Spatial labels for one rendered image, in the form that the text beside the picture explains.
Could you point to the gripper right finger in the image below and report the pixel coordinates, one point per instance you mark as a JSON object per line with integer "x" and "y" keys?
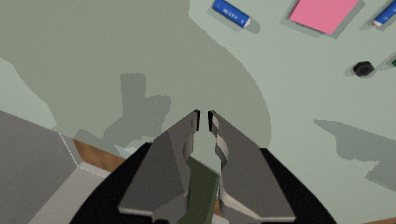
{"x": 255, "y": 187}

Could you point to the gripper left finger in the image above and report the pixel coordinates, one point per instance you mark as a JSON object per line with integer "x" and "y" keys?
{"x": 153, "y": 183}

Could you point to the black hex nut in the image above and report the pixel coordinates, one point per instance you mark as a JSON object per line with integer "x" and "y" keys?
{"x": 363, "y": 68}

